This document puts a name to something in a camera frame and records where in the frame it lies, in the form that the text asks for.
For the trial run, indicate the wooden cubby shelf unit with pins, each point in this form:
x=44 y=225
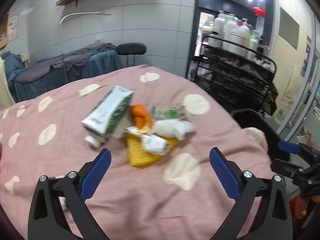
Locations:
x=4 y=30

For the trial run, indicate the yellow foam fruit net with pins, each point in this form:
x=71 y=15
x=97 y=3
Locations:
x=138 y=157

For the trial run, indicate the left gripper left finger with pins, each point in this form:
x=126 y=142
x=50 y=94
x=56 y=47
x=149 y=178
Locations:
x=47 y=219

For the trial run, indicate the black wire trolley cart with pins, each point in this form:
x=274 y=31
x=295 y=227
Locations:
x=234 y=81

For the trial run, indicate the dark trash bin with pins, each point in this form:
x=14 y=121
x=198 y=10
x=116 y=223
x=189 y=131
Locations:
x=258 y=129

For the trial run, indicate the cream cloth covered chair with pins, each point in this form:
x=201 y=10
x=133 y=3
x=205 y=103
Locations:
x=6 y=99

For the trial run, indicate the right hand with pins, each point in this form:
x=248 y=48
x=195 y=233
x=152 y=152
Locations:
x=301 y=206

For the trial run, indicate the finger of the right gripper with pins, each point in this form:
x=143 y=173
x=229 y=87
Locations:
x=289 y=147

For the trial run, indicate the large white tub jar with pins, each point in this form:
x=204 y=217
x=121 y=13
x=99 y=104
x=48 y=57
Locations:
x=239 y=38

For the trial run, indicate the green white milk carton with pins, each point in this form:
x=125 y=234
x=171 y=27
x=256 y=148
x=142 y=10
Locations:
x=103 y=119

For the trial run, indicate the white packet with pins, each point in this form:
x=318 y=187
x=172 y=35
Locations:
x=150 y=143

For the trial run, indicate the pink polka dot blanket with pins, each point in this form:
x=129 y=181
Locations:
x=142 y=196

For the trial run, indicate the black round stool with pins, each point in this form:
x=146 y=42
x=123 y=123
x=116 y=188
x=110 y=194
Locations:
x=131 y=50

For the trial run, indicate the green clear plastic wrapper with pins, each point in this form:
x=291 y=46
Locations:
x=178 y=112

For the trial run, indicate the wall poster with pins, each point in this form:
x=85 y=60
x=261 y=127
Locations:
x=12 y=32

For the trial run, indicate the white arc floor lamp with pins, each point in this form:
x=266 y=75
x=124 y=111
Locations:
x=69 y=28

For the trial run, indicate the blue massage bed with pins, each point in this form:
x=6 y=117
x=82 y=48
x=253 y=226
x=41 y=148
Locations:
x=51 y=73

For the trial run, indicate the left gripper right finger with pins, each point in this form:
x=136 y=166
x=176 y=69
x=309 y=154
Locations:
x=273 y=217

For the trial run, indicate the red hanging ornament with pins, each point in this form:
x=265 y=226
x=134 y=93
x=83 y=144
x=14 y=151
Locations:
x=259 y=11

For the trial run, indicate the white tissue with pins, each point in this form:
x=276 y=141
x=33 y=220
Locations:
x=173 y=128

